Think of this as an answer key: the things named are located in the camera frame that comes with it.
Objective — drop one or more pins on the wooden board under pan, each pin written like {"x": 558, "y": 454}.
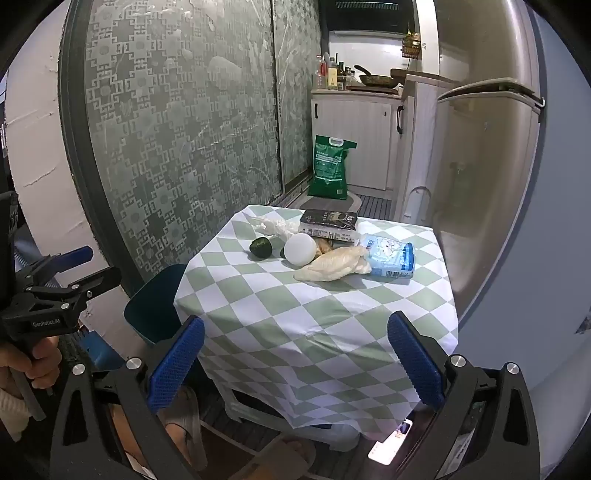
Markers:
{"x": 369, "y": 90}

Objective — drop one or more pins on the green rice bag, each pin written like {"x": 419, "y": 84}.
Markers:
{"x": 330, "y": 164}

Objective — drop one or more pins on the beige slipper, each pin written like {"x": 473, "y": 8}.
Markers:
{"x": 277, "y": 454}
{"x": 184, "y": 424}

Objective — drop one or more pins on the grey striped floor mat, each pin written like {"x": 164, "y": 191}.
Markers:
{"x": 375, "y": 205}

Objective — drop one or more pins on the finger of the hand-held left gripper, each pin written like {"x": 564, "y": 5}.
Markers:
{"x": 99, "y": 279}
{"x": 74, "y": 255}

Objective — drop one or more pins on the white tissue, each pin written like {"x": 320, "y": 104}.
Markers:
{"x": 277, "y": 226}

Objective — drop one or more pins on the wooden cutting board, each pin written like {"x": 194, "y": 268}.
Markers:
{"x": 425, "y": 76}

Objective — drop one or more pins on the white plastic bag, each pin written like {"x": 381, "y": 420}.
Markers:
{"x": 330, "y": 265}

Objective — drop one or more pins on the white round lid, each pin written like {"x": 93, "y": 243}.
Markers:
{"x": 300, "y": 249}

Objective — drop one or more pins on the blue white plastic packet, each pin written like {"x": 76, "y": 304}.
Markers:
{"x": 390, "y": 256}

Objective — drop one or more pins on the blue plastic object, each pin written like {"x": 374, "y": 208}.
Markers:
{"x": 106, "y": 350}

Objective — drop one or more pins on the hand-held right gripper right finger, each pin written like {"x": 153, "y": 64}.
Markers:
{"x": 415, "y": 364}

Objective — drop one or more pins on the white kitchen cabinet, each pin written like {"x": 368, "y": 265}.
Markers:
{"x": 351, "y": 138}

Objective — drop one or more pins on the dark frying pan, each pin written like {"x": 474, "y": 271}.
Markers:
{"x": 378, "y": 80}

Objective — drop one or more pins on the silver refrigerator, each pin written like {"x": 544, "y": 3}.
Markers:
{"x": 485, "y": 161}

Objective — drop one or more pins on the black range hood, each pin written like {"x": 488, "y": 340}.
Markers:
{"x": 364, "y": 14}

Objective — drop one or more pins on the patterned frosted glass sliding door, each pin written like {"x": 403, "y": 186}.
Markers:
{"x": 184, "y": 138}

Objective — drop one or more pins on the teal plastic trash bin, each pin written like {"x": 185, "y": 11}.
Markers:
{"x": 154, "y": 300}

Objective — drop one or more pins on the plastic stool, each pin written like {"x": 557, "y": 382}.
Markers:
{"x": 300, "y": 427}

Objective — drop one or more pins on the person's left hand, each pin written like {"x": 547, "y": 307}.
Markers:
{"x": 41, "y": 362}

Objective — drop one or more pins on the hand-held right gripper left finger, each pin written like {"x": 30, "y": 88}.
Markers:
{"x": 178, "y": 364}

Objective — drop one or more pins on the cluster of condiment bottles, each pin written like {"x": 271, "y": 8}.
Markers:
{"x": 330, "y": 74}

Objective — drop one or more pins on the oval grey pink mat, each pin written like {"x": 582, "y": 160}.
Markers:
{"x": 323, "y": 203}

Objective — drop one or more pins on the green white checkered tablecloth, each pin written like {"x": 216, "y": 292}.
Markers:
{"x": 300, "y": 323}

